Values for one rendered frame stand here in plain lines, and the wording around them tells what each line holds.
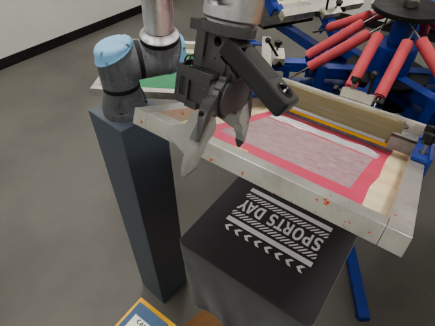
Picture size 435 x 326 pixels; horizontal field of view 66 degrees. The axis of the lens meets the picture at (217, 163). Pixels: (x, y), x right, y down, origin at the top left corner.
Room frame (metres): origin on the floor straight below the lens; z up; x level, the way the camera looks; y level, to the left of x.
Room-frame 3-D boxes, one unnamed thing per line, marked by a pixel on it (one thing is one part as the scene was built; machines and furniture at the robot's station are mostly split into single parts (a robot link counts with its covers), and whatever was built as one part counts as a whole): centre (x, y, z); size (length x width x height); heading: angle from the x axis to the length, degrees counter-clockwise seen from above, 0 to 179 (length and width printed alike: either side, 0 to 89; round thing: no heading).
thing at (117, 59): (0.94, 0.30, 1.37); 0.13 x 0.12 x 0.14; 112
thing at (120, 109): (0.94, 0.30, 1.25); 0.15 x 0.15 x 0.10
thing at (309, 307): (0.66, -0.20, 0.95); 0.48 x 0.44 x 0.01; 144
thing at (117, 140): (0.94, 0.30, 0.60); 0.18 x 0.18 x 1.20; 48
